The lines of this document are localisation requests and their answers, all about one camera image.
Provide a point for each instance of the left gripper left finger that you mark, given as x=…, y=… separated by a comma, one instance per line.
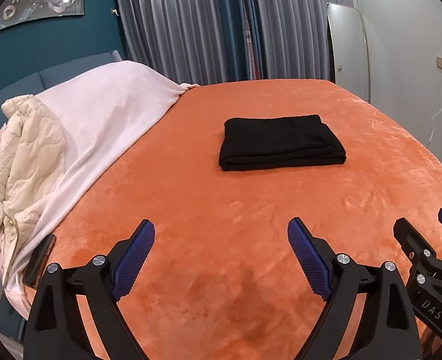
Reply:
x=55, y=328

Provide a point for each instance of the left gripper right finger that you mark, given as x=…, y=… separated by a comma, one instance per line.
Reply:
x=387, y=328

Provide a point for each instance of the black pants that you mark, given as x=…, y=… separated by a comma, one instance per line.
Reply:
x=294, y=141

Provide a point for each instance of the black phone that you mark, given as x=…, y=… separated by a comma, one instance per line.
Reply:
x=38, y=261

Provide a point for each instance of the orange velvet bed cover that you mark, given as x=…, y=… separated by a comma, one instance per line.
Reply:
x=221, y=281

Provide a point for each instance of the cream quilted blanket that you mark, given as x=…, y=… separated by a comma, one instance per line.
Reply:
x=32, y=162

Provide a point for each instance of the white bed sheet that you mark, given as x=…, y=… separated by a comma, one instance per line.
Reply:
x=103, y=112

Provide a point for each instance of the grey blue curtains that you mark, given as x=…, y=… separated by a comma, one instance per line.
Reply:
x=214, y=41

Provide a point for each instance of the wall art picture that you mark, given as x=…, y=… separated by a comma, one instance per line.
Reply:
x=15, y=12

